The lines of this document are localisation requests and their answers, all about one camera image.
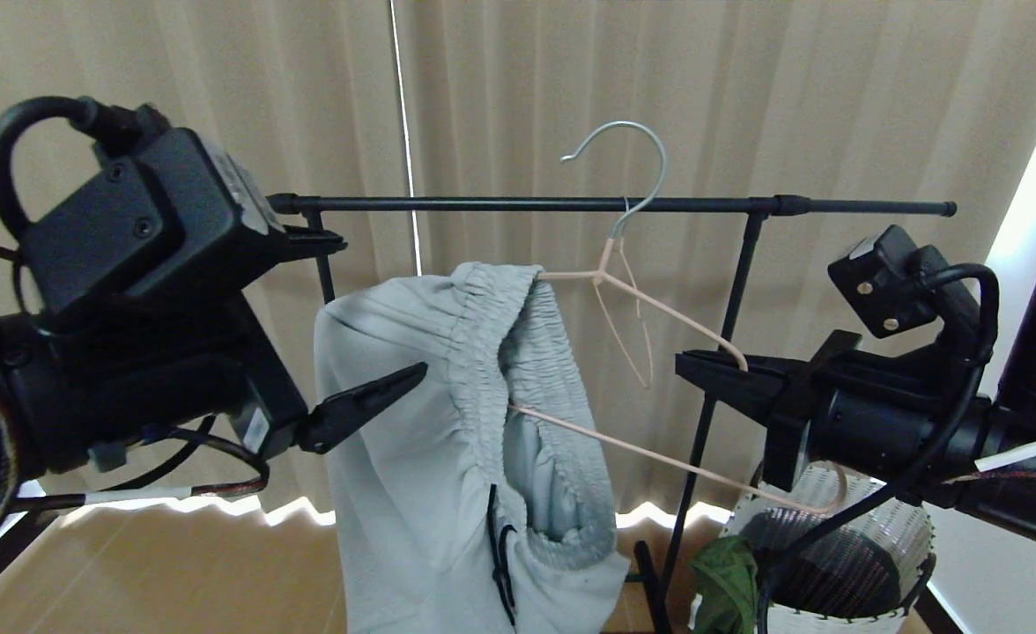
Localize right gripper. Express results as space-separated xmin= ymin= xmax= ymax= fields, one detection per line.
xmin=763 ymin=332 xmax=990 ymax=492

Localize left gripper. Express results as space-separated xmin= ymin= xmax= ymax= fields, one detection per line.
xmin=0 ymin=226 xmax=429 ymax=468

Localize pale grey shorts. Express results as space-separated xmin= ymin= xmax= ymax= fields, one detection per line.
xmin=314 ymin=262 xmax=632 ymax=634

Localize pink clothes hanger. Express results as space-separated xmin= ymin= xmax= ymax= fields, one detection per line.
xmin=509 ymin=121 xmax=849 ymax=516
xmin=590 ymin=198 xmax=655 ymax=390

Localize white laundry basket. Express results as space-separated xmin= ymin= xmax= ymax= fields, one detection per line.
xmin=690 ymin=462 xmax=937 ymax=634

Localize black clothes rack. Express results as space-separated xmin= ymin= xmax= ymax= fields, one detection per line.
xmin=267 ymin=192 xmax=958 ymax=634

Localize green garment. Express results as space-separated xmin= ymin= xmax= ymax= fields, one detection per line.
xmin=690 ymin=535 xmax=761 ymax=634

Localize beige curtain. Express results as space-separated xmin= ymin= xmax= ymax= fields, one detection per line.
xmin=0 ymin=0 xmax=1036 ymax=529

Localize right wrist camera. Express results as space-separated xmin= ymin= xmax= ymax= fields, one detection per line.
xmin=828 ymin=225 xmax=951 ymax=340

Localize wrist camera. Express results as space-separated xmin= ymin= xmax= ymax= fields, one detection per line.
xmin=20 ymin=128 xmax=285 ymax=334
xmin=828 ymin=225 xmax=951 ymax=340

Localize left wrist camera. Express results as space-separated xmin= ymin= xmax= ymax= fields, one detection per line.
xmin=20 ymin=128 xmax=285 ymax=334

